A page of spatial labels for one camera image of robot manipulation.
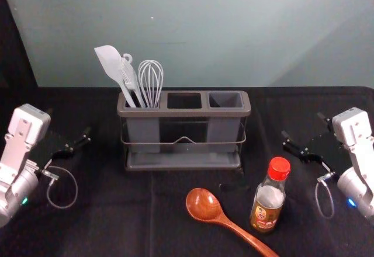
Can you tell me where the grey slotted turner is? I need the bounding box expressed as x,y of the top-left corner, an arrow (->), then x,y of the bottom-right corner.
120,53 -> 147,108

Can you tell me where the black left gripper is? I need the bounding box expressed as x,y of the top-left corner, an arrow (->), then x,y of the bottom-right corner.
29,107 -> 92,170

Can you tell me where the grey three-compartment utensil holder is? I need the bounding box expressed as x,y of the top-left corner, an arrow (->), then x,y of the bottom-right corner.
116,90 -> 252,154

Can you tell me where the thin left gripper cable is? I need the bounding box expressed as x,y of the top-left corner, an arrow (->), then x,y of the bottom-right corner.
43,165 -> 78,210

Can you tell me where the grey silicone spatula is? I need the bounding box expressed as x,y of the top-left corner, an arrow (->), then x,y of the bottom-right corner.
93,44 -> 138,108

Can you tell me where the brown wooden spoon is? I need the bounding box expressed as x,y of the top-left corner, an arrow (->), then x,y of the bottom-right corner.
185,187 -> 281,257

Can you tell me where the red-capped sauce bottle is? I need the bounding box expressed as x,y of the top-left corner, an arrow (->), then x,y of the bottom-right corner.
248,156 -> 292,235

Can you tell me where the thin right gripper cable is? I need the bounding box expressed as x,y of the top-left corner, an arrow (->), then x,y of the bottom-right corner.
314,172 -> 335,219

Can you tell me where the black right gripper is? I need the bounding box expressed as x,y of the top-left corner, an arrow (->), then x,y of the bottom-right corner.
281,112 -> 352,176

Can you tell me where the dark wire rack with tray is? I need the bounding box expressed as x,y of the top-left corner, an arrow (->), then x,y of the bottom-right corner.
120,115 -> 248,176

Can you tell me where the thin gripper cable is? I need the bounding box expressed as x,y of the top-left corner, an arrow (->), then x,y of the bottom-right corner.
43,165 -> 78,210
314,172 -> 335,219

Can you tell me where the black table cloth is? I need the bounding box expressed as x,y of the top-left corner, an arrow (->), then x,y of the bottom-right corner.
0,0 -> 374,257

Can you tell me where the grey whisk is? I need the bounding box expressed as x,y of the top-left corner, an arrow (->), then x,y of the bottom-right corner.
137,60 -> 164,108

